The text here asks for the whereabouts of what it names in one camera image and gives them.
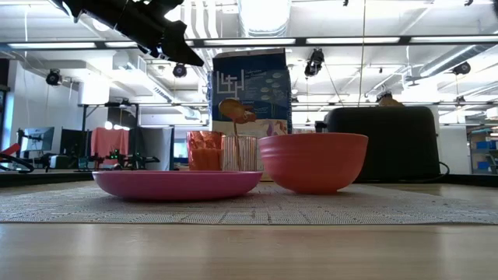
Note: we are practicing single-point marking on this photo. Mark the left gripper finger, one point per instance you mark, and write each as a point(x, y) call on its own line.
point(177, 46)
point(148, 23)

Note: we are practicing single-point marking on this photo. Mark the blue cereal box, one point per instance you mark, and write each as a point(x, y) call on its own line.
point(253, 78)

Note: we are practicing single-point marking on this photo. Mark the orange faceted glass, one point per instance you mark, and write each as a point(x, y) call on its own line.
point(204, 153)

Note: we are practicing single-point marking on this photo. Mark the pink plate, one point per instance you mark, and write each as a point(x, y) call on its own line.
point(177, 184)

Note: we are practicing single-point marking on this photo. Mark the red bowl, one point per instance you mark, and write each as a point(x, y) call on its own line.
point(313, 163)

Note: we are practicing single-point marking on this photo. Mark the grey woven placemat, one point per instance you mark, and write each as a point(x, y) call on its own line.
point(350, 208)

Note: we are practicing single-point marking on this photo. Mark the grey partition panel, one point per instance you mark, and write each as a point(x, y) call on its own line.
point(155, 148)

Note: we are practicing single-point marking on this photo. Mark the orange hanging cloth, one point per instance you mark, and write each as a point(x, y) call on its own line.
point(109, 141)

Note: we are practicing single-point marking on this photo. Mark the small black background robot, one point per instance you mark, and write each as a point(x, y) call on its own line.
point(128, 159)

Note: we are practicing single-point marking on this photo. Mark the computer monitor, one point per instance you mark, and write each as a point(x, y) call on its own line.
point(37, 138)

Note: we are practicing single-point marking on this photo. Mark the red object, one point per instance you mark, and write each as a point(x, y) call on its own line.
point(9, 149)

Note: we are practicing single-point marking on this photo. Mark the person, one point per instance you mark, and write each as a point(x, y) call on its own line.
point(391, 102)

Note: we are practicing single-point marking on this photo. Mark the black toaster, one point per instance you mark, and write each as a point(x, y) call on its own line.
point(389, 140)

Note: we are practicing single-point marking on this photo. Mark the shelf with blue bins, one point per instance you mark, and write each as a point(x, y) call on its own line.
point(484, 149)

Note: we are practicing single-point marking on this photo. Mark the black overhead frame beam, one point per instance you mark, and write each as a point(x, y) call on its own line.
point(253, 41)

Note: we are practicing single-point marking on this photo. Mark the black table frame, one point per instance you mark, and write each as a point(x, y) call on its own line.
point(84, 116)

